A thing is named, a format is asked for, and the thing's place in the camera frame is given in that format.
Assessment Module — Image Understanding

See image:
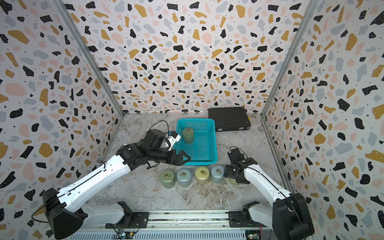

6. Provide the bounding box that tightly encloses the green canister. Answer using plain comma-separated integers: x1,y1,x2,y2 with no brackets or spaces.
160,170,176,189
182,128,195,144

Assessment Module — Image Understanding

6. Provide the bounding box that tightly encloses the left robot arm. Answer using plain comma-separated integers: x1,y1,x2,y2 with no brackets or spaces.
42,129,191,240

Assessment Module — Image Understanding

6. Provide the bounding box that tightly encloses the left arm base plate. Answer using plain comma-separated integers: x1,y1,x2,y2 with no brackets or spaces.
105,212,150,230

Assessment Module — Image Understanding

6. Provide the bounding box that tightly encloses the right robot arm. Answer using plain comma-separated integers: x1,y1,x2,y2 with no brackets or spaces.
224,148,315,240

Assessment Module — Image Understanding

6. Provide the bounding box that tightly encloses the right circuit board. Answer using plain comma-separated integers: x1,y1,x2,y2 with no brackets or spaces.
245,231,261,240

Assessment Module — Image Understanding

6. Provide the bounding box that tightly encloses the yellow canister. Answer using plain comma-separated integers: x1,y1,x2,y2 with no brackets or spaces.
195,166,210,186
228,178,239,186

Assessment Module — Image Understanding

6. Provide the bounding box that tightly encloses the aluminium mounting rail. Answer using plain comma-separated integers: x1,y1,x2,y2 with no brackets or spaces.
69,210,278,240

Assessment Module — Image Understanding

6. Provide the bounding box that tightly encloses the left circuit board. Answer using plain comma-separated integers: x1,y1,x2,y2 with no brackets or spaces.
117,230,135,240

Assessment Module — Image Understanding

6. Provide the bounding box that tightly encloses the black flat case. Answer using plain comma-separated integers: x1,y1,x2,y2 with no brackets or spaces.
208,107,251,132

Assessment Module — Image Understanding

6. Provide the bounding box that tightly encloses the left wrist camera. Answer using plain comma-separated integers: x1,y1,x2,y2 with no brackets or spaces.
168,131,181,151

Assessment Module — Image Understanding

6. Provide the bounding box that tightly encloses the circuit board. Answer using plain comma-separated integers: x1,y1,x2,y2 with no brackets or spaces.
117,230,135,240
245,231,261,240

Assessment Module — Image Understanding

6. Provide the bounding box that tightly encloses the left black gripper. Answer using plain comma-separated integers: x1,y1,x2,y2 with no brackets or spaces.
148,148,193,166

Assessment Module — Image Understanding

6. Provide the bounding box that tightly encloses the blue-grey canister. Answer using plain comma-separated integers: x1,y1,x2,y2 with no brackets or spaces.
176,169,192,188
211,165,225,184

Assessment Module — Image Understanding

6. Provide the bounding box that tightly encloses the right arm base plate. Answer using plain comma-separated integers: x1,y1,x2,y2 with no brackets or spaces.
228,210,262,228

